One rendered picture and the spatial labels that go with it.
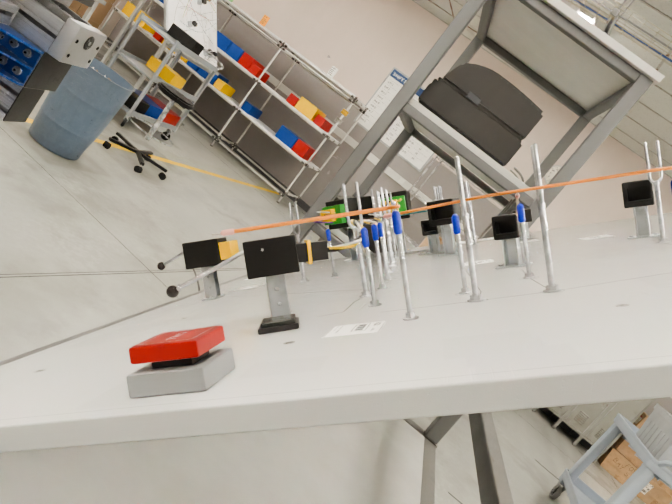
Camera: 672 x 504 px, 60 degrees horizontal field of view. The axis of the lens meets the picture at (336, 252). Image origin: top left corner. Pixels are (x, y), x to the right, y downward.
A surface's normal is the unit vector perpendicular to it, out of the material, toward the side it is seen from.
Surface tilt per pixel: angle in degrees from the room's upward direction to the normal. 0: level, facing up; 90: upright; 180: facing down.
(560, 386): 90
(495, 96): 90
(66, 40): 90
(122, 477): 0
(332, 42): 90
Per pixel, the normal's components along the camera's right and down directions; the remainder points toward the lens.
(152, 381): -0.18, 0.08
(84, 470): 0.61, -0.77
